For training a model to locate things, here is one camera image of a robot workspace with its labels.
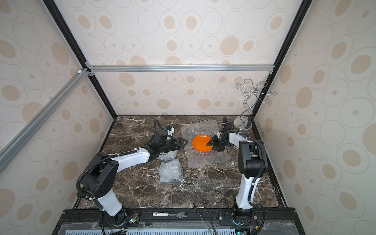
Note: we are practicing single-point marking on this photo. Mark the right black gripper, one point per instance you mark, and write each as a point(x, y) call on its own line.
point(219, 141)

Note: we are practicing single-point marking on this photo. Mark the black base platform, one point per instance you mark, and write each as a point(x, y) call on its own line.
point(269, 221)

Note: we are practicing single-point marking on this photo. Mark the fork with patterned handle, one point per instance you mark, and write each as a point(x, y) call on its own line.
point(178, 215)

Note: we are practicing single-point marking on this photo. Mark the aluminium rail back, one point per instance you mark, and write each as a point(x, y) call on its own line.
point(182, 68)

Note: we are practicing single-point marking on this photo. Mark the aluminium rail left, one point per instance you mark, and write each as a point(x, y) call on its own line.
point(22, 138)

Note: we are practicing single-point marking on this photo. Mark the chrome wire mug tree stand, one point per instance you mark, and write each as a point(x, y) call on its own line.
point(252, 93)

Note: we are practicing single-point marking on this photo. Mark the bubble wrap sheet around orange plate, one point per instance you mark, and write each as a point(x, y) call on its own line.
point(198, 152)

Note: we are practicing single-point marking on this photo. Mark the aluminium rail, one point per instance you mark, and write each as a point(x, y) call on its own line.
point(182, 68)
point(22, 138)

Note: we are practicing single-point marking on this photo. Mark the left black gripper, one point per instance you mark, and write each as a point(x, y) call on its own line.
point(180, 145)

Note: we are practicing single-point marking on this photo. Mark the orange dinner plate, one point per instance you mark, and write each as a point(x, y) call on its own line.
point(200, 143)

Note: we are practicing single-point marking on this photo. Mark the black frame post back right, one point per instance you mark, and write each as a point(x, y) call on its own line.
point(296, 23)

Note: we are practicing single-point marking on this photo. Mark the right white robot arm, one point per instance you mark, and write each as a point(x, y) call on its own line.
point(252, 164)

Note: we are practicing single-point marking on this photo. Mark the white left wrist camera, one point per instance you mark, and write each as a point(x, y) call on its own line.
point(170, 130)

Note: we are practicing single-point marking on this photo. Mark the black frame post back left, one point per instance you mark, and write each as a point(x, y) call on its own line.
point(74, 46)

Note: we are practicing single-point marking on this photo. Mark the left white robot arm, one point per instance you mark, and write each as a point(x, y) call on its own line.
point(97, 180)

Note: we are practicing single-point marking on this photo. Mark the black frame post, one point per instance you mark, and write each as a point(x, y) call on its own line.
point(296, 23)
point(74, 46)

